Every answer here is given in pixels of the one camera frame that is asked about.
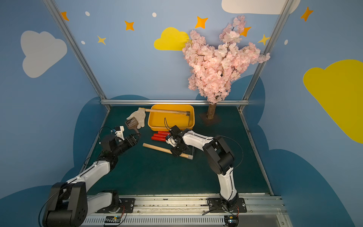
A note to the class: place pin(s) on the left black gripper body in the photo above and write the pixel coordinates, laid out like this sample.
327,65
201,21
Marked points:
129,140

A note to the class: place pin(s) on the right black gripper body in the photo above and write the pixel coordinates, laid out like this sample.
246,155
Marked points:
178,148

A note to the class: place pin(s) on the wooden handle hoe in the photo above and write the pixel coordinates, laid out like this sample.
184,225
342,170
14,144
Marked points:
187,156
157,117

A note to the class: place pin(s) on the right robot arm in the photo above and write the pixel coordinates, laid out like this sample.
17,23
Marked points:
219,155

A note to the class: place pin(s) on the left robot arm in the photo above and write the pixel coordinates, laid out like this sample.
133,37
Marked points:
69,204

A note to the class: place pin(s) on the yellow plastic storage box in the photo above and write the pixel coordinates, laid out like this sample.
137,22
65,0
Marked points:
178,107

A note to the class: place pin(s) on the small brown slotted scoop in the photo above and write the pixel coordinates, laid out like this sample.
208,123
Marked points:
132,124

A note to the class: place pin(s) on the white knitted work glove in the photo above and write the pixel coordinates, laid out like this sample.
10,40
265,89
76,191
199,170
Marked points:
140,116

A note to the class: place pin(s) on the pink blossom artificial tree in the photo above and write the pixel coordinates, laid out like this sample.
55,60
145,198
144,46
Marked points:
214,69

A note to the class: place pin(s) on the bottom red handle tool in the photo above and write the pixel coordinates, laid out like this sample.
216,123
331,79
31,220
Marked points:
156,138

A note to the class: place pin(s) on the middle red handle tool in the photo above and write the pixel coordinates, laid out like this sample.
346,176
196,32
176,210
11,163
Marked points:
160,135

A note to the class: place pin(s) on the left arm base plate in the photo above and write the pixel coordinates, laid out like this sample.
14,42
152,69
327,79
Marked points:
125,205

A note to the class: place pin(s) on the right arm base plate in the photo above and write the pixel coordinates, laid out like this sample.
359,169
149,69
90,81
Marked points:
217,205

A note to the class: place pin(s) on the aluminium front rail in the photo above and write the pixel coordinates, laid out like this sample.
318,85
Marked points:
191,210

